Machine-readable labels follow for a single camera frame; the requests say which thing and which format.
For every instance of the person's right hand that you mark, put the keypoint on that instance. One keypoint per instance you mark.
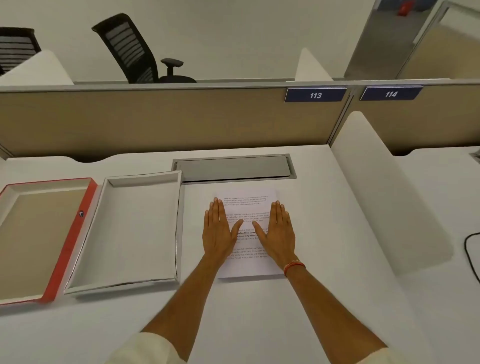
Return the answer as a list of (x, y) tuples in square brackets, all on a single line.
[(279, 240)]

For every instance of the person's left hand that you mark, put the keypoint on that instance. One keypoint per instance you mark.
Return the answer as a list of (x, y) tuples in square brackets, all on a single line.
[(217, 236)]

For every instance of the printed white paper sheet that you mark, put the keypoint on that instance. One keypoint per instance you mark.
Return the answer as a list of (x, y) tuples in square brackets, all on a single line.
[(245, 210)]

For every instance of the white cardboard box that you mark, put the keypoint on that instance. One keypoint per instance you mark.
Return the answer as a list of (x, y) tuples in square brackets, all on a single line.
[(131, 232)]

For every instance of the red box lid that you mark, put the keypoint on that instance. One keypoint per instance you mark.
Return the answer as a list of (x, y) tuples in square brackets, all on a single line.
[(33, 240)]

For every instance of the person's right forearm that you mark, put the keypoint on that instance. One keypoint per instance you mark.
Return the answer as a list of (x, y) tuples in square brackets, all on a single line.
[(330, 311)]

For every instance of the person's left forearm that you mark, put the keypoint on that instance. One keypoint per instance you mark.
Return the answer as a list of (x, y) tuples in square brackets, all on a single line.
[(187, 300)]

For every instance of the orange thread wristband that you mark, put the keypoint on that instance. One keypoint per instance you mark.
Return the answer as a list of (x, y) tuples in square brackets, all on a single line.
[(294, 267)]

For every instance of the white desk divider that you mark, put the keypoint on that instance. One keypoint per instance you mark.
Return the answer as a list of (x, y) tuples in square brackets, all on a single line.
[(311, 69), (37, 71), (386, 202)]

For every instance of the wide beige partition panel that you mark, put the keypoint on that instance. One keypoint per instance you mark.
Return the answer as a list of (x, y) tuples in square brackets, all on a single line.
[(168, 120)]

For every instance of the cream left sleeve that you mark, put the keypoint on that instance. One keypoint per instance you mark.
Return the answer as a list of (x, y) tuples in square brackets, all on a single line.
[(146, 350)]

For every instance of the cream sleeve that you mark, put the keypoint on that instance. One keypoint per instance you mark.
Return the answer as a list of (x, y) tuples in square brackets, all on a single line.
[(146, 350), (378, 358)]

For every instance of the blue number sign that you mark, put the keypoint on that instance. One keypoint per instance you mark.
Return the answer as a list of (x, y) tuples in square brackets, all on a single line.
[(315, 95), (390, 93)]

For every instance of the cream right sleeve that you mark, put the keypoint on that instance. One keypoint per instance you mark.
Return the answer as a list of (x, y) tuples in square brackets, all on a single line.
[(378, 358)]

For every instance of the black office chair with armrest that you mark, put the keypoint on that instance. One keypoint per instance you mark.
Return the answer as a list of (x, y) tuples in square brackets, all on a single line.
[(138, 67)]

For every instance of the glass door panel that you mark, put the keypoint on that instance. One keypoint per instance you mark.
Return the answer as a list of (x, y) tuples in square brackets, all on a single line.
[(386, 45)]

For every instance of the red object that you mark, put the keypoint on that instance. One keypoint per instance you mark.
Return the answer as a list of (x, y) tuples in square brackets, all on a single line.
[(405, 8)]

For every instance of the black mesh office chair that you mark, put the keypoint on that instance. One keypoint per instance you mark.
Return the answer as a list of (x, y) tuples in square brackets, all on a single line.
[(18, 37)]

